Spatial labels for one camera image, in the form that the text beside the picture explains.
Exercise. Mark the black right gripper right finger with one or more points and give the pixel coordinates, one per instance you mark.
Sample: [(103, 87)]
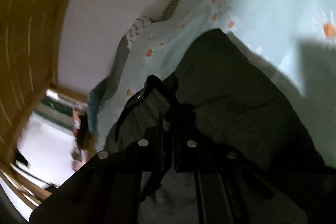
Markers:
[(230, 189)]

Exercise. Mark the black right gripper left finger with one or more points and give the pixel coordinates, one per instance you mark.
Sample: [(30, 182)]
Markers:
[(107, 189)]

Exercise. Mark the dark green large garment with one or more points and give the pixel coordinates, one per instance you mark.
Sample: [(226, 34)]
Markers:
[(216, 93)]

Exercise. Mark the teal cushion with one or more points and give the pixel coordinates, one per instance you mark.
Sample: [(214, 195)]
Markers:
[(94, 104)]

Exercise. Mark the grey blanket strip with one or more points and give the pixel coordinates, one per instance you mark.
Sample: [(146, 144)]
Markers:
[(113, 79)]

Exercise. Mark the light daisy-print bed sheet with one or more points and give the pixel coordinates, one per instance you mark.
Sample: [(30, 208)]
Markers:
[(291, 41)]

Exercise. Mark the wooden bed frame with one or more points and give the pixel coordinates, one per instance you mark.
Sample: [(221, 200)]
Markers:
[(30, 38)]

